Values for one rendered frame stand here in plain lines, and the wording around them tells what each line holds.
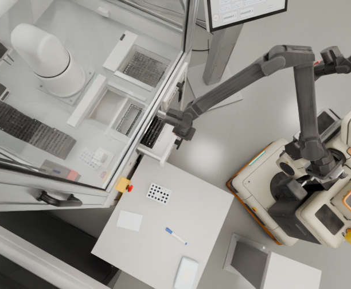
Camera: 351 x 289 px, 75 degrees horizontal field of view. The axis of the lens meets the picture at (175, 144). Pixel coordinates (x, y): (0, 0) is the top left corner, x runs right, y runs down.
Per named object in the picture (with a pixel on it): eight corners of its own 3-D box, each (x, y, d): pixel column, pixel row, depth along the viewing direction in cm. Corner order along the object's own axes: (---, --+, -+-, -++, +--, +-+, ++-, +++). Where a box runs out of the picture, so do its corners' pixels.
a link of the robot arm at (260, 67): (289, 67, 70) (287, 55, 78) (280, 51, 68) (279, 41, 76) (186, 126, 96) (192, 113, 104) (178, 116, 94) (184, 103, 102)
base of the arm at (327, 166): (324, 180, 90) (343, 161, 92) (320, 166, 86) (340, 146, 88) (304, 172, 97) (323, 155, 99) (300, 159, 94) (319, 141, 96)
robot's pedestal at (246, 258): (265, 245, 196) (324, 269, 123) (257, 282, 188) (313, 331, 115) (232, 233, 198) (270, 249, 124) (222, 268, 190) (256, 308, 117)
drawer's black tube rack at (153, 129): (166, 124, 133) (166, 120, 127) (152, 150, 129) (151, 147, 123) (133, 108, 135) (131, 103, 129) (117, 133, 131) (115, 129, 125)
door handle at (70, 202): (87, 200, 71) (58, 199, 53) (82, 209, 70) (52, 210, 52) (73, 194, 71) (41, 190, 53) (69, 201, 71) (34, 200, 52)
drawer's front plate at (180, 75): (186, 73, 144) (187, 62, 134) (166, 110, 137) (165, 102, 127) (184, 71, 145) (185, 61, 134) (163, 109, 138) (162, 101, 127)
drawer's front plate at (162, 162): (185, 124, 136) (186, 117, 125) (163, 167, 128) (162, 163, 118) (182, 122, 136) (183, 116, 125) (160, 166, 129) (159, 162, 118)
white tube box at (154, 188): (172, 191, 131) (172, 190, 127) (166, 204, 129) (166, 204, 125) (152, 183, 132) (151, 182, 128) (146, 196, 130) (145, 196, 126)
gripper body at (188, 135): (177, 121, 113) (178, 116, 106) (195, 130, 112) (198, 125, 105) (171, 132, 111) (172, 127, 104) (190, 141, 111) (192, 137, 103)
